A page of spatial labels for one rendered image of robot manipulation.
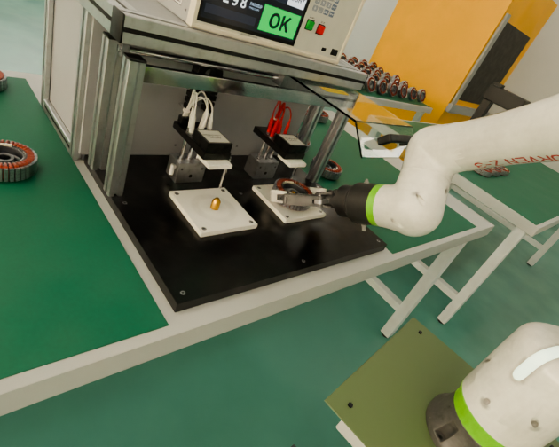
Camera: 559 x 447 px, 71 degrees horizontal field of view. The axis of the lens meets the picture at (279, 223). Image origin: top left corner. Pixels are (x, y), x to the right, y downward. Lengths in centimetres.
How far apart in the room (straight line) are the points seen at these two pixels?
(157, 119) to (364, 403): 76
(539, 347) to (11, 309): 73
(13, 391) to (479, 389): 63
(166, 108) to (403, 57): 388
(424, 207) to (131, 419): 108
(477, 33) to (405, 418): 395
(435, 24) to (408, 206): 390
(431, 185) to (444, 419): 41
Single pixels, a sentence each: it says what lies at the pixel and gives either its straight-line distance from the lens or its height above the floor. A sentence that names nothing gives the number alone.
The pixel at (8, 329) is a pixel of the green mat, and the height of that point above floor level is 75.
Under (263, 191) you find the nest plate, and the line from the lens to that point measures 104.
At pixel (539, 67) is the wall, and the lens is 610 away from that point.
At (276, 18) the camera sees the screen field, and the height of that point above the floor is 117.
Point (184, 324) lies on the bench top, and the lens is 68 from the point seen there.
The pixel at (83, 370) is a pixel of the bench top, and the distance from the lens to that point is 63.
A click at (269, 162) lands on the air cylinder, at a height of 82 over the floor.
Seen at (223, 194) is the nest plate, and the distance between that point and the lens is 96.
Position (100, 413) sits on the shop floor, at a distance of 143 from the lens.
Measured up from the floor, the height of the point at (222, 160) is 88.
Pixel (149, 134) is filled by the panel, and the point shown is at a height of 83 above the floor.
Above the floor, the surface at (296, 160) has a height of 88.
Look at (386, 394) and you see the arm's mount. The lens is 76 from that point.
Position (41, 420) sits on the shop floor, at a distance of 143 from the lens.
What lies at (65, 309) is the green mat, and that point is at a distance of 67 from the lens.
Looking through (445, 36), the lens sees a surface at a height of 130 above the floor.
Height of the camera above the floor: 126
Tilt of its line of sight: 31 degrees down
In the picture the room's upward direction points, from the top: 25 degrees clockwise
